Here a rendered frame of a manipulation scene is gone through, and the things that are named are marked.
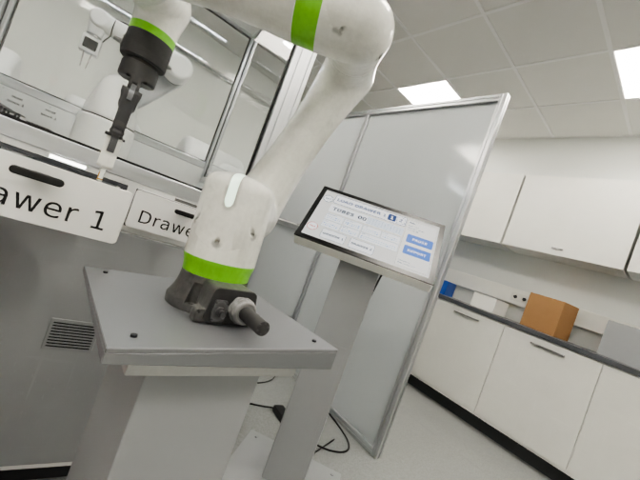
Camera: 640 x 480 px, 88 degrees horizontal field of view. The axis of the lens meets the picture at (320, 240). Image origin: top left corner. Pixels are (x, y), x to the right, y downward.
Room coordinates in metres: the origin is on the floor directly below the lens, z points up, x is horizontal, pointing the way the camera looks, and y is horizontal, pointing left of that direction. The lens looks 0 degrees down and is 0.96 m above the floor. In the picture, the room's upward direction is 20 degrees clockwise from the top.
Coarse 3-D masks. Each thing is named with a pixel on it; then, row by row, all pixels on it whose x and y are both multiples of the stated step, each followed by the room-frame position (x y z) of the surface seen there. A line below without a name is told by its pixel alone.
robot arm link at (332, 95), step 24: (336, 72) 0.70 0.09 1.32; (312, 96) 0.74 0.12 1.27; (336, 96) 0.73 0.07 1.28; (360, 96) 0.77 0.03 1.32; (312, 120) 0.73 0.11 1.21; (336, 120) 0.76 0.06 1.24; (288, 144) 0.73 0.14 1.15; (312, 144) 0.74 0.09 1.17; (264, 168) 0.73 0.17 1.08; (288, 168) 0.73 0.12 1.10; (288, 192) 0.76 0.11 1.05
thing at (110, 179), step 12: (0, 144) 0.80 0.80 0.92; (12, 144) 0.81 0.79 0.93; (24, 144) 0.82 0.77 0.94; (36, 156) 0.84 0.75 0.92; (48, 156) 0.85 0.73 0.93; (60, 156) 0.86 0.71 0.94; (60, 168) 1.19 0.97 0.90; (72, 168) 0.88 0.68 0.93; (108, 180) 0.92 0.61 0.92; (120, 180) 0.94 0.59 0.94; (132, 192) 0.96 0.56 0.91; (156, 192) 0.99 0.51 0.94; (132, 228) 0.98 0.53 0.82; (168, 240) 1.04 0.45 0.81
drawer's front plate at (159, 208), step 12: (144, 192) 0.96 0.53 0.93; (132, 204) 0.95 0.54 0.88; (144, 204) 0.97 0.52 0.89; (156, 204) 0.98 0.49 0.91; (168, 204) 1.00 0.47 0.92; (180, 204) 1.02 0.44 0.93; (132, 216) 0.96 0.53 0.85; (144, 216) 0.97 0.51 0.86; (156, 216) 0.99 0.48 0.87; (168, 216) 1.01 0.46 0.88; (180, 216) 1.03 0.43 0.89; (144, 228) 0.98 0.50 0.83; (156, 228) 1.00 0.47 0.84; (180, 228) 1.03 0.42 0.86; (180, 240) 1.04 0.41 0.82
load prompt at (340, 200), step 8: (336, 200) 1.34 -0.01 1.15; (344, 200) 1.35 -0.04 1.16; (352, 200) 1.35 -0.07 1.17; (352, 208) 1.32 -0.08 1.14; (360, 208) 1.33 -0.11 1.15; (368, 208) 1.33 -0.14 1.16; (376, 208) 1.34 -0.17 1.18; (376, 216) 1.30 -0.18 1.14; (384, 216) 1.31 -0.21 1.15; (392, 216) 1.31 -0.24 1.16; (400, 216) 1.31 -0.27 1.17; (400, 224) 1.29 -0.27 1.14
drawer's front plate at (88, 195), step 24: (0, 168) 0.56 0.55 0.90; (48, 168) 0.59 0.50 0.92; (0, 192) 0.57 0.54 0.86; (24, 192) 0.58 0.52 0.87; (48, 192) 0.60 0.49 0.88; (72, 192) 0.62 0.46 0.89; (96, 192) 0.64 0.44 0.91; (120, 192) 0.66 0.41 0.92; (24, 216) 0.59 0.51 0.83; (48, 216) 0.61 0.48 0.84; (72, 216) 0.63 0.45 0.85; (96, 216) 0.65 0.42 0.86; (120, 216) 0.67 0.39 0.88
